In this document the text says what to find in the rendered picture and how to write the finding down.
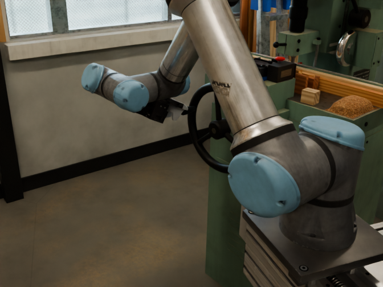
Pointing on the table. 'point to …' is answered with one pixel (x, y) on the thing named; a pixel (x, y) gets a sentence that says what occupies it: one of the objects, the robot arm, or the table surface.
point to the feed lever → (359, 16)
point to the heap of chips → (351, 106)
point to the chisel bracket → (297, 42)
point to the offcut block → (310, 96)
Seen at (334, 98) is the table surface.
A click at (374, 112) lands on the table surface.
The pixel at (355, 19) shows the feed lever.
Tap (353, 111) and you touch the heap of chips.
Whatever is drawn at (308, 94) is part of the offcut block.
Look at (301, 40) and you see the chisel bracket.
